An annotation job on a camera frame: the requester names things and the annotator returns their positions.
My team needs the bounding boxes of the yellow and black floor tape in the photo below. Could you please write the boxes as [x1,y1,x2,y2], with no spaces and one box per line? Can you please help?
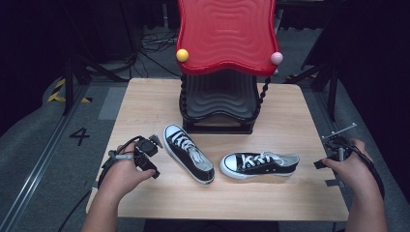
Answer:
[46,77,94,104]

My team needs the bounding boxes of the person's right hand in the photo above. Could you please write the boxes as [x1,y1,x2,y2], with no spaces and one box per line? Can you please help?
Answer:
[321,137,377,198]

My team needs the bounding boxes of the black canvas sneaker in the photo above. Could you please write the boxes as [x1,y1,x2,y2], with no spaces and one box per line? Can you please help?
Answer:
[162,124,216,186]
[219,151,301,180]

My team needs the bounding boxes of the black metal stand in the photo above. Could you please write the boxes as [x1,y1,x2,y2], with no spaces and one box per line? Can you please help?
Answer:
[284,47,344,124]
[61,0,132,117]

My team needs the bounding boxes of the red and black shoe rack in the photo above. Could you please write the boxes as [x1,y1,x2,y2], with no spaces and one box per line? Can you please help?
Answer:
[175,0,284,135]

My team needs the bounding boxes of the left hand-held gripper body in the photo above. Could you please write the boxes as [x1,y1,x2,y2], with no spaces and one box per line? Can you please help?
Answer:
[132,132,164,170]

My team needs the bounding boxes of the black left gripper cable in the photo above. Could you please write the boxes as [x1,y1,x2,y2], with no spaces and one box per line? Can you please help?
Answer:
[57,134,143,232]

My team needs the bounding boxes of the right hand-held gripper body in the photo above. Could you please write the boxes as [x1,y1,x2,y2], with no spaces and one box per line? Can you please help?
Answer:
[321,122,358,162]

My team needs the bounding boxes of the bundle of floor cables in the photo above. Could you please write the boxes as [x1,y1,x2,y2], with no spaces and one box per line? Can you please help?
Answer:
[130,27,182,80]

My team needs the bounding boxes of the grey cable plug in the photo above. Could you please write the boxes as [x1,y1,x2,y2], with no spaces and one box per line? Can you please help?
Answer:
[108,150,135,161]

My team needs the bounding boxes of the person's left hand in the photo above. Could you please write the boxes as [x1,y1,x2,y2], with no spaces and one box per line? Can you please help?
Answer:
[97,140,157,203]

